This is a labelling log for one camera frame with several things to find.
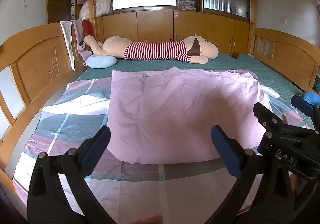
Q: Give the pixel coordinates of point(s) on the small brown object on bed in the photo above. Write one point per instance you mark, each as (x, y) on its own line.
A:
(235, 55)

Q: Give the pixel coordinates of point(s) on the light blue neck pillow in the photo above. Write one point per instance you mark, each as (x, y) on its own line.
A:
(100, 62)

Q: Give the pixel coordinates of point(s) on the wooden footboard right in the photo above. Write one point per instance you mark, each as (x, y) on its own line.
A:
(294, 58)

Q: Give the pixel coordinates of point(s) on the wall socket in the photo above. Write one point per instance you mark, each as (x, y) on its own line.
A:
(283, 20)

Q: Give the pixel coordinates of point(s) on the small purple plush toy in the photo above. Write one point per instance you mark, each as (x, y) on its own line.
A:
(83, 52)

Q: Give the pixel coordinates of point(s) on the red item by headboard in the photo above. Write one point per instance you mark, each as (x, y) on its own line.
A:
(87, 28)

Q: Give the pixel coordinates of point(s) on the white bedding on shelf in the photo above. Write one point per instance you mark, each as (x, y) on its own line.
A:
(102, 8)

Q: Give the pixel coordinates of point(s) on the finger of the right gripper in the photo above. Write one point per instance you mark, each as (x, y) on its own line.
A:
(306, 108)
(272, 118)

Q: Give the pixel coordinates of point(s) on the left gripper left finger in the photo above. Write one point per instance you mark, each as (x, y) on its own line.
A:
(47, 202)

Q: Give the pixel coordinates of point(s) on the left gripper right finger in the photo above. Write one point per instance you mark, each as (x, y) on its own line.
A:
(273, 202)

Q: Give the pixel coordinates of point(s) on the pink cloth on headboard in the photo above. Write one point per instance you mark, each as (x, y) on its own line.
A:
(77, 24)

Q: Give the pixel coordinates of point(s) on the white towel on headboard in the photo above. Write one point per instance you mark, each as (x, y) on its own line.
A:
(66, 28)

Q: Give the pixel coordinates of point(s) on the pink hooded jacket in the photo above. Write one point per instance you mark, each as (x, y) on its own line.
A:
(166, 117)

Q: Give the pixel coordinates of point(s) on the plaid pink grey quilt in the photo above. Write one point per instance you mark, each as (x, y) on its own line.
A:
(126, 191)

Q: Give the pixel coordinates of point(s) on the wooden headboard left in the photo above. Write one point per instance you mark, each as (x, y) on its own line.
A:
(39, 64)

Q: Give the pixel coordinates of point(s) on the large striped plush dog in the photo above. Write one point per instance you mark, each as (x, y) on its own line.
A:
(193, 49)

